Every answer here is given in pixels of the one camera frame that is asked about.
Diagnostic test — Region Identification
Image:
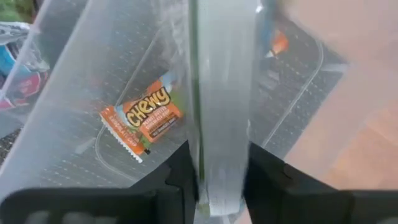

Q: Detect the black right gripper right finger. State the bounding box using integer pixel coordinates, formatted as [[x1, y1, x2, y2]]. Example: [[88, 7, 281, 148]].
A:
[[243, 142, 398, 224]]

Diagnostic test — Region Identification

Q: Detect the clear plastic bin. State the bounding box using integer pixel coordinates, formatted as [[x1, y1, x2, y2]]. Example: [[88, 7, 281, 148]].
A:
[[0, 0, 352, 218], [0, 0, 52, 141]]

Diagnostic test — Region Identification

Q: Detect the dark grey woven mat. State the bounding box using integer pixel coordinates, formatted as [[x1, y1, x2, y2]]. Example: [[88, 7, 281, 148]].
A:
[[0, 0, 349, 194]]

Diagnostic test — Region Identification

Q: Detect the blue granola bar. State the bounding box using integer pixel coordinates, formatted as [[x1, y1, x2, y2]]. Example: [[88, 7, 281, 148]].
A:
[[0, 21, 50, 110]]

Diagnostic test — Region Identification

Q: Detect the green artificial plant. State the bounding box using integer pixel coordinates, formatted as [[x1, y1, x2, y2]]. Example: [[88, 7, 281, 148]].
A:
[[0, 0, 34, 22]]

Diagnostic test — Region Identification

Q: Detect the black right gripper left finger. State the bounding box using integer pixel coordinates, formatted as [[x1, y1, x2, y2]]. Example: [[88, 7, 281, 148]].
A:
[[0, 140, 200, 224]]

